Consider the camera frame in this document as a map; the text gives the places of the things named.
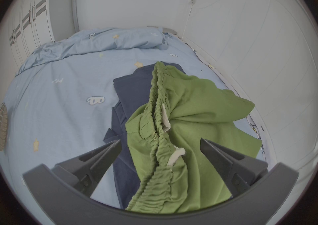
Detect dark blue garment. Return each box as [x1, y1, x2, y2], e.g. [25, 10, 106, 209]
[103, 61, 187, 209]

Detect bed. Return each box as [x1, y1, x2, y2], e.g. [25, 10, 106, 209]
[0, 0, 318, 219]

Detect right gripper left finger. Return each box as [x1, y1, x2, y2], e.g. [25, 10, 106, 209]
[53, 139, 122, 198]

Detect pale blue quilt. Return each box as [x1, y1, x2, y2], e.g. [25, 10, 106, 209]
[15, 27, 179, 75]

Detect white cord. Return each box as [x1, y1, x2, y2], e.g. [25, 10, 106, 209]
[182, 2, 192, 39]

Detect green shorts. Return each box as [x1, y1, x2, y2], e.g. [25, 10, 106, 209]
[125, 61, 263, 214]

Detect white wardrobe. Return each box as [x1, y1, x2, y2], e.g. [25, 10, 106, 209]
[4, 0, 80, 70]

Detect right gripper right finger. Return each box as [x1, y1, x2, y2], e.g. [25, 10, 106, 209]
[200, 138, 269, 198]

